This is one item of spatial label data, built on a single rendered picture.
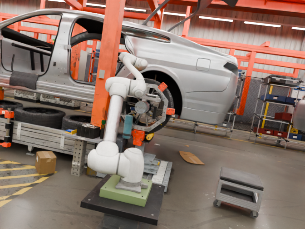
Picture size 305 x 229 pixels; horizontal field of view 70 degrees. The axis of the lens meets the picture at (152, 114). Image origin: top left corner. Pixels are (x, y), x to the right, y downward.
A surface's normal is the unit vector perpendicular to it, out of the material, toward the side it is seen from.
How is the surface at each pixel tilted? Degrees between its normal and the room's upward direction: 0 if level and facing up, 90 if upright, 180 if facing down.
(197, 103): 90
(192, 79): 90
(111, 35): 90
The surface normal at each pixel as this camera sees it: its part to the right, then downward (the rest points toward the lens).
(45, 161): 0.60, 0.19
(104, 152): 0.11, -0.41
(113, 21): -0.16, 0.09
